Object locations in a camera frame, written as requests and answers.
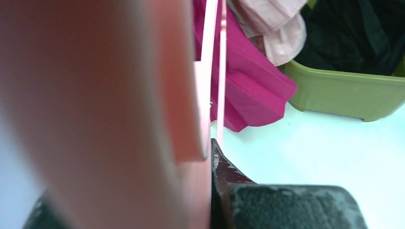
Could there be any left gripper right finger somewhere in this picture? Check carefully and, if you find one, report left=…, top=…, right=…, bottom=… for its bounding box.
left=211, top=139, right=367, bottom=229

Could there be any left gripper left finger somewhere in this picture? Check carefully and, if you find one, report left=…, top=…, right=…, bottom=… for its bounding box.
left=22, top=189, right=71, bottom=229

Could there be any pink plastic hanger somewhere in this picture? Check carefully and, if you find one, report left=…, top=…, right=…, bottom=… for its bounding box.
left=0, top=0, right=220, bottom=229

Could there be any black pleated skirt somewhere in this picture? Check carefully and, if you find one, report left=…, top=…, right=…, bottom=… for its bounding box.
left=295, top=0, right=405, bottom=75

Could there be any magenta pleated skirt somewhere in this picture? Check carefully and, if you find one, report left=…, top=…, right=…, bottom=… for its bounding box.
left=193, top=0, right=298, bottom=133

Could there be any light pink skirt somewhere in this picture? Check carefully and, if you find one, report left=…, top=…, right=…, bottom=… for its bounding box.
left=227, top=0, right=307, bottom=66

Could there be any olive green plastic basket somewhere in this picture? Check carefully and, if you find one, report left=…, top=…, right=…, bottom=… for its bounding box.
left=284, top=55, right=405, bottom=122

